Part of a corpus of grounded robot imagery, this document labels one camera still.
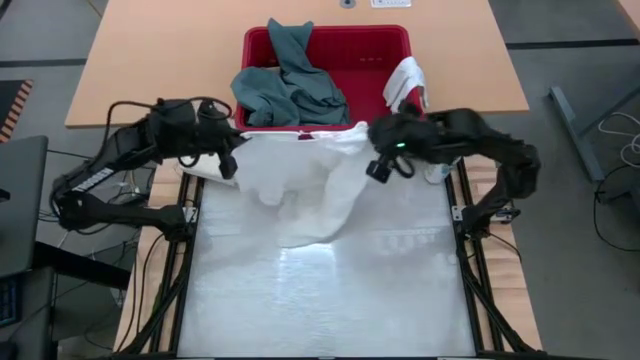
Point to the white spray bottle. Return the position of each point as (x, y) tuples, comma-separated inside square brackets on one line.
[(437, 172)]

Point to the grey metal desk leg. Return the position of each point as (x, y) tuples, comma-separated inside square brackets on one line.
[(575, 135)]

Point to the teal grey garment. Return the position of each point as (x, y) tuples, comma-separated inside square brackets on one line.
[(295, 95)]

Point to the large light wooden desk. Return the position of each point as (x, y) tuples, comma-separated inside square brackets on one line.
[(150, 60)]

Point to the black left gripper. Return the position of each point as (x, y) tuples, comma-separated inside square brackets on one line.
[(215, 137)]

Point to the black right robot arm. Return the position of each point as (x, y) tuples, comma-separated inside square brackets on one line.
[(500, 145)]

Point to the small white cloth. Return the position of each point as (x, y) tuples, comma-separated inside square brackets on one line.
[(402, 80)]

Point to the dark grey laptop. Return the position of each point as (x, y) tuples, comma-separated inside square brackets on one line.
[(22, 210)]

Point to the black mat with orange stripes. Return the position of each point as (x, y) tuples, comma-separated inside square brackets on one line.
[(7, 100)]

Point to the red plastic laundry bin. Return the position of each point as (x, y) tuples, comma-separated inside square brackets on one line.
[(370, 75)]

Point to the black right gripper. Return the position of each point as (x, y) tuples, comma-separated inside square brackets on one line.
[(400, 135)]

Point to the black aluminium table frame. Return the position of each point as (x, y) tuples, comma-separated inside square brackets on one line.
[(469, 300)]

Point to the white power outlet strip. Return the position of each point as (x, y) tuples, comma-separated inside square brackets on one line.
[(390, 3)]

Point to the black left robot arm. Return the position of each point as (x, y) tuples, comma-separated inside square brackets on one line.
[(100, 175)]

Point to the white lace shirt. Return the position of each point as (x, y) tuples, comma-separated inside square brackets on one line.
[(300, 190)]

